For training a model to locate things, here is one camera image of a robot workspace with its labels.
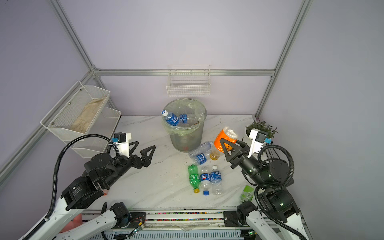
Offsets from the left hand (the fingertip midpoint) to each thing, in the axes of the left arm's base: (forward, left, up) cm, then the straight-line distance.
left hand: (146, 146), depth 61 cm
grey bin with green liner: (+22, -14, -23) cm, 35 cm away
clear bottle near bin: (+20, -27, -34) cm, 48 cm away
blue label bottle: (+23, -7, -6) cm, 25 cm away
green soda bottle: (-2, -20, -28) cm, 35 cm away
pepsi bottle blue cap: (-4, -27, -31) cm, 41 cm away
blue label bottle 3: (-3, -33, -29) cm, 44 cm away
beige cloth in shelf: (+16, +38, -5) cm, 42 cm away
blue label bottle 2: (+33, -18, -17) cm, 41 cm away
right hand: (-4, -30, +10) cm, 32 cm away
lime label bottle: (-10, -49, -29) cm, 58 cm away
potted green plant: (+25, -68, -19) cm, 75 cm away
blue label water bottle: (+10, -24, -29) cm, 39 cm away
